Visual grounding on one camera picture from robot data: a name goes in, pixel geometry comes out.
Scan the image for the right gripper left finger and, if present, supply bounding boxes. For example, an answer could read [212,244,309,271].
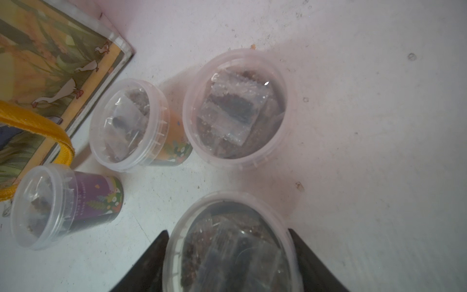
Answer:
[111,230,169,292]

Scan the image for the white canvas bag yellow handles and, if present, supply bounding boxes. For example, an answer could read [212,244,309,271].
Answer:
[1,1,133,201]

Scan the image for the seed jar purple label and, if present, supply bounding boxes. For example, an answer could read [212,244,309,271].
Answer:
[10,164,124,250]

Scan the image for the seed jar removed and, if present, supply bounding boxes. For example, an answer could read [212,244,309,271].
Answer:
[89,79,193,173]
[182,49,297,170]

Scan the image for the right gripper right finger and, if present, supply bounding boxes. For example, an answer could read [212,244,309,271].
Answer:
[288,229,349,292]

